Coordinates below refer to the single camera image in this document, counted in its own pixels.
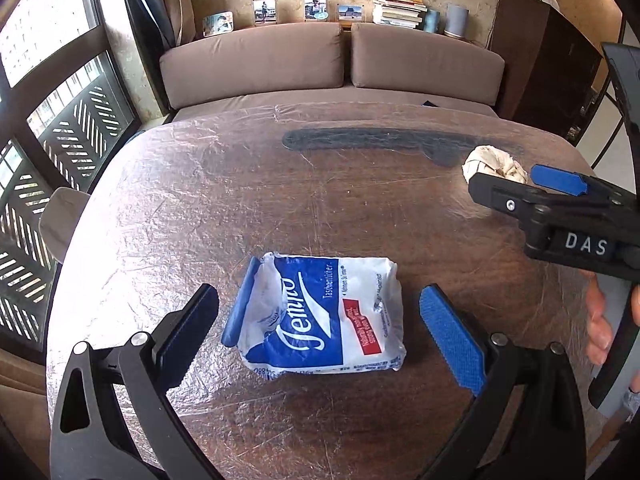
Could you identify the Tempo tissue pack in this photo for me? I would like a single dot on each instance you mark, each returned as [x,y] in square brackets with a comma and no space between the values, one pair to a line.
[318,315]

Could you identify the beige paper ball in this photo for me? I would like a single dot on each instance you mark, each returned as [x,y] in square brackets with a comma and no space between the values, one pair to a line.
[486,159]

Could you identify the blue cylindrical container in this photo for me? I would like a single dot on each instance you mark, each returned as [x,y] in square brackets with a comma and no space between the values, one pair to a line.
[431,21]

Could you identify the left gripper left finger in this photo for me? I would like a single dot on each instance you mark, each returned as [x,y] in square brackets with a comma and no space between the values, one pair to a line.
[90,439]

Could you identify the dark wooden cabinet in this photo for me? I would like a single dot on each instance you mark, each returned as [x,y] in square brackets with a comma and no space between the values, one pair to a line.
[550,65]

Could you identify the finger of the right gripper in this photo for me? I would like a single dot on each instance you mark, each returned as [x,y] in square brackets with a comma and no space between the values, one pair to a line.
[515,199]
[559,180]

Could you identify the clear plastic table cover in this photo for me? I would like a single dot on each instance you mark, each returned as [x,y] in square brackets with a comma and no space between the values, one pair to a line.
[191,202]

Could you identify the photo frame far left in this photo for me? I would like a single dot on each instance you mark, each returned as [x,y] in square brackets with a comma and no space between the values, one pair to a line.
[218,24]

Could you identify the left brown sofa cushion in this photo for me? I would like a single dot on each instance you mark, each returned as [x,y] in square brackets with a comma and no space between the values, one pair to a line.
[285,57]

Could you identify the brown sofa cushion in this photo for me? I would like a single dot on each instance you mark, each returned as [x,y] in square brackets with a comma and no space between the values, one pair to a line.
[402,59]
[285,57]

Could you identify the right brown sofa cushion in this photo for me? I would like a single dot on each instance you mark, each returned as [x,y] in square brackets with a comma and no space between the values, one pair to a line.
[402,59]

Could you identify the person right hand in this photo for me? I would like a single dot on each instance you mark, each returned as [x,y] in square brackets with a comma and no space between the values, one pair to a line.
[600,334]

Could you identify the photo frame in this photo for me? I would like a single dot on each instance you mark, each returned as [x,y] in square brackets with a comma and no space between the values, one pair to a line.
[316,10]
[218,24]
[348,12]
[265,12]

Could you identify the stack of books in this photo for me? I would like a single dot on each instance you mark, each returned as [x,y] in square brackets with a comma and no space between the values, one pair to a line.
[401,13]

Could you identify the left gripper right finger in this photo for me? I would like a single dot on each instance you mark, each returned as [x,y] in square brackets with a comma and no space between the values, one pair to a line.
[525,420]

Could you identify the grey cylindrical speaker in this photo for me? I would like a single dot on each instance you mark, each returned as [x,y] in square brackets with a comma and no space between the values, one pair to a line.
[456,20]

